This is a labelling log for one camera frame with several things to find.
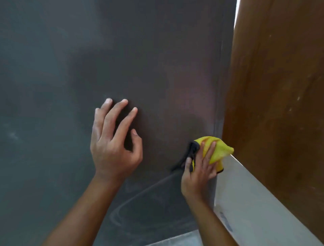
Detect person's right hand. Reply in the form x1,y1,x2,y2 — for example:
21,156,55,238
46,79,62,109
181,141,218,202

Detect person's left hand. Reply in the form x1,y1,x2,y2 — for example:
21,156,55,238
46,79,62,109
90,98,143,187

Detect yellow cleaning cloth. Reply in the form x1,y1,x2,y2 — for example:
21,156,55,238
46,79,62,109
192,136,235,174

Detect black spray bottle head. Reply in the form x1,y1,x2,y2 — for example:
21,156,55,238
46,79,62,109
171,141,201,173

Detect person's right forearm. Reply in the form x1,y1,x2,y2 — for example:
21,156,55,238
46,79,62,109
184,196,239,246

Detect person's left forearm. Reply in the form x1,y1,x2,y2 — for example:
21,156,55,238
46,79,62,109
42,176,122,246

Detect dark grey cabinet panel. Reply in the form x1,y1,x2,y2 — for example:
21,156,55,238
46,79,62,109
0,0,237,246

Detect white ledge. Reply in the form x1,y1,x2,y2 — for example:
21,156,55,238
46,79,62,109
214,155,324,246

